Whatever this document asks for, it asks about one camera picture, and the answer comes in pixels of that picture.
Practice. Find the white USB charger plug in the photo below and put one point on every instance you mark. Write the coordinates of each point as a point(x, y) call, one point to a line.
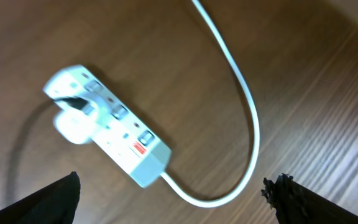
point(75, 126)

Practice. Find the white power strip socket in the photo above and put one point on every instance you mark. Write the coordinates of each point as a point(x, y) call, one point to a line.
point(130, 143)

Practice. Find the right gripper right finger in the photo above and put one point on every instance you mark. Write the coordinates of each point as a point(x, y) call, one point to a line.
point(295, 204)

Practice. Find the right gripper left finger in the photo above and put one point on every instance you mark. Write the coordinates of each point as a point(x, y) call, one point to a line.
point(55, 203)

